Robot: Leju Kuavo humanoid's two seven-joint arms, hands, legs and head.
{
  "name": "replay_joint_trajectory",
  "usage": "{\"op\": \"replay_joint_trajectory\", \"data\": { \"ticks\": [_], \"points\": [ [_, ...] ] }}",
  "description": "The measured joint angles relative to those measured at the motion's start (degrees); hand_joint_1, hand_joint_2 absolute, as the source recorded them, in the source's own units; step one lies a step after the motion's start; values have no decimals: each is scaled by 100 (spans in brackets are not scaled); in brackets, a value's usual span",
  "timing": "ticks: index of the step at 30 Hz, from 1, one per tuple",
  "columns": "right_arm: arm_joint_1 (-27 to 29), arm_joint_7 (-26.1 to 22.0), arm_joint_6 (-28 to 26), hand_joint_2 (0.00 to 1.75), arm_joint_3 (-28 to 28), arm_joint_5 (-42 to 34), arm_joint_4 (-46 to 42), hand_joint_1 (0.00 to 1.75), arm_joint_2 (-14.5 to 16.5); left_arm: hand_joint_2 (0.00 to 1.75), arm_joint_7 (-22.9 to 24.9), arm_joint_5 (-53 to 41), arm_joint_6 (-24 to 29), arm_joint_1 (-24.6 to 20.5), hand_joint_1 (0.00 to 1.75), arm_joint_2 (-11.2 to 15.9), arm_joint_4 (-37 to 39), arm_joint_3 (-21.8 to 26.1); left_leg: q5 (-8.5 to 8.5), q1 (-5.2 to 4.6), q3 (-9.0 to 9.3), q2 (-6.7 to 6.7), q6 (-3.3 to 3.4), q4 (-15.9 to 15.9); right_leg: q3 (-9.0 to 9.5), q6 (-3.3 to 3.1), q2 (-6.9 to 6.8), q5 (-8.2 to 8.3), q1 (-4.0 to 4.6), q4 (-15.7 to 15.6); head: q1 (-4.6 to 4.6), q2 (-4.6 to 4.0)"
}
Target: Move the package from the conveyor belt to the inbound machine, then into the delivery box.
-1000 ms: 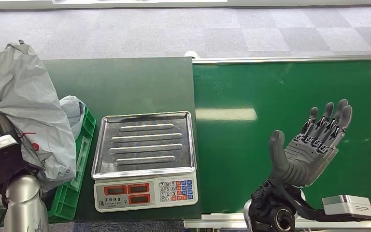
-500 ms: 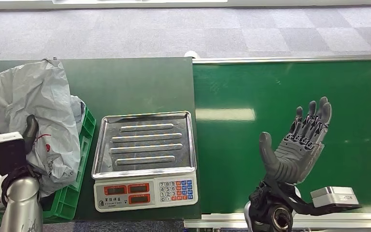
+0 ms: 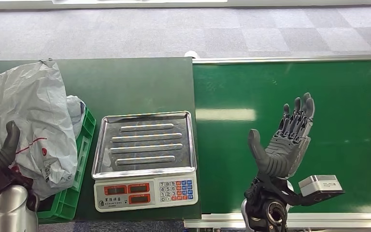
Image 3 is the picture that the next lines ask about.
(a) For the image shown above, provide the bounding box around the grey package with black letters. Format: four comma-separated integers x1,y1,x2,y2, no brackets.
0,58,79,201

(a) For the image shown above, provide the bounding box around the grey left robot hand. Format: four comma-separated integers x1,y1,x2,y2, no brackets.
0,120,21,170

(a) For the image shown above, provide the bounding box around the aluminium conveyor rail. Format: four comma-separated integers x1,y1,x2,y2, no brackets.
184,211,371,229
192,54,371,65

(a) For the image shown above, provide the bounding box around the green conveyor belt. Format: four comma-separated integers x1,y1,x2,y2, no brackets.
192,60,371,215

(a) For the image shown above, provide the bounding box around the steel weighing tray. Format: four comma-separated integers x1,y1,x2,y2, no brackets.
91,111,198,180

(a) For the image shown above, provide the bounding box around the green plastic crate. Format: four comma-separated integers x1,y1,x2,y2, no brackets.
0,107,97,228

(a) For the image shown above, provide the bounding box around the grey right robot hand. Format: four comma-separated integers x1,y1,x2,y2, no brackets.
248,92,316,180

